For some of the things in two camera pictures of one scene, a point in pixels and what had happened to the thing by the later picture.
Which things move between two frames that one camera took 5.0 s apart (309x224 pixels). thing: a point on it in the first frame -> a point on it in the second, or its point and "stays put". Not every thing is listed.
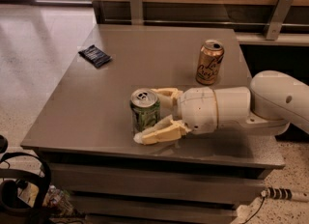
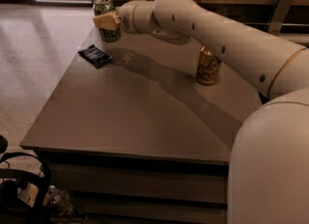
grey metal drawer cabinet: [98, 174] stays put
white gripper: [198, 108] -> [126, 16]
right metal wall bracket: [278, 14] stays put
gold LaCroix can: [210, 61] stays put
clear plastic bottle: [59, 201] stays put
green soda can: [145, 107] -> [104, 6]
